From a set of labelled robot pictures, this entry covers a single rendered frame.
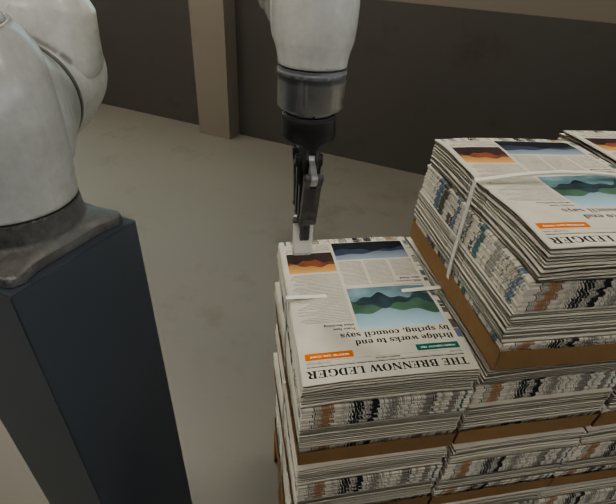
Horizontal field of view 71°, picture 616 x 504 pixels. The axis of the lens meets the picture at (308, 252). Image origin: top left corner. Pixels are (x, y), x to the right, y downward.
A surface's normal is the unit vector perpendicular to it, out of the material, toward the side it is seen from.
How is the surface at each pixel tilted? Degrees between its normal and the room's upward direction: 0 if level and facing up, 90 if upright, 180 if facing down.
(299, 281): 1
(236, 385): 0
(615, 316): 90
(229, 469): 0
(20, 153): 88
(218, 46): 90
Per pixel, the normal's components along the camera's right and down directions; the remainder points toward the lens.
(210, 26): -0.41, 0.51
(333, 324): 0.06, -0.82
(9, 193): 0.58, 0.52
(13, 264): 0.15, -0.66
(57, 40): 0.69, 0.24
